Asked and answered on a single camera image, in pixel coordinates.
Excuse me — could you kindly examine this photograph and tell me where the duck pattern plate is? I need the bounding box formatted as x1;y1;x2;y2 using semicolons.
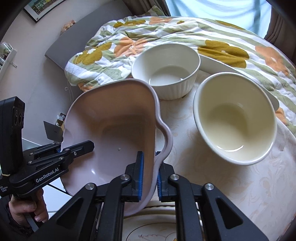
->
122;205;177;240

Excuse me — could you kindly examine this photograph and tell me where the framed city picture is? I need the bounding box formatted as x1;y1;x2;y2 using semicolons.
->
24;0;65;23

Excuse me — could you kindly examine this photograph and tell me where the left brown curtain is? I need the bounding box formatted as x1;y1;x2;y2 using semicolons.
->
123;0;171;16

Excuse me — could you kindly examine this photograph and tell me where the floral striped quilt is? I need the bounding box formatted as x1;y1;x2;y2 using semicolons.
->
64;6;295;133

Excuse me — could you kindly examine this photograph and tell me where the white tray rail left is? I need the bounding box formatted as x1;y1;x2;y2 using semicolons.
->
200;55;280;111

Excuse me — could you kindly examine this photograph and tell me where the right brown curtain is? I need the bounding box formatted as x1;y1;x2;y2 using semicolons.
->
264;8;295;58

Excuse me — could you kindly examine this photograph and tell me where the brown curtain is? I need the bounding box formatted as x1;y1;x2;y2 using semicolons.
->
264;8;295;58
123;0;171;16

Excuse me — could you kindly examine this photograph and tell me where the white ribbed bowl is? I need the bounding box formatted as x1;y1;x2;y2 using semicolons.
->
132;43;201;100

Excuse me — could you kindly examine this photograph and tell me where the person's left hand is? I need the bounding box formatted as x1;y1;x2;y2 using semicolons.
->
9;189;49;227

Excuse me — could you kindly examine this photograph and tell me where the white floral tablecloth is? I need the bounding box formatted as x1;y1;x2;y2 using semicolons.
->
120;69;296;241

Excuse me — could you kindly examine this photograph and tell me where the cream round bowl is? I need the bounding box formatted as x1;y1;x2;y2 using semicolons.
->
193;72;277;166

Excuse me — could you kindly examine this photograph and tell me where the pink square baking dish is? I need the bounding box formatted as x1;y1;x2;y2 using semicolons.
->
61;79;173;216

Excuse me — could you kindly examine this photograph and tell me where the small plush toy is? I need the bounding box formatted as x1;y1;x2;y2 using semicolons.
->
61;20;76;33

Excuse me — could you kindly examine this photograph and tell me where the light blue cloth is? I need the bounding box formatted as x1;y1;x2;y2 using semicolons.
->
166;0;271;38

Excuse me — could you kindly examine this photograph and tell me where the grey headboard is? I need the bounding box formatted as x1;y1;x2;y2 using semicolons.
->
45;1;132;69

